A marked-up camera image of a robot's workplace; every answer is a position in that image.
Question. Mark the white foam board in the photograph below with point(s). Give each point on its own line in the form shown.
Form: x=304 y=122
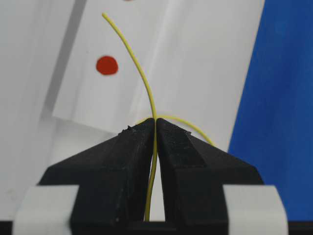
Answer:
x=36 y=39

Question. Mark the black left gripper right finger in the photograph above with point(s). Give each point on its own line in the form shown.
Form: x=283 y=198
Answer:
x=193 y=173

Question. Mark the white paper strip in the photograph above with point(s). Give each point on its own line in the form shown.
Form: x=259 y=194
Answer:
x=195 y=54

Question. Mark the red dot mark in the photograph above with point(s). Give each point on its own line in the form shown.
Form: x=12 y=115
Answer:
x=107 y=65

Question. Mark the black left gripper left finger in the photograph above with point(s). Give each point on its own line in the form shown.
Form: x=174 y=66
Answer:
x=112 y=178

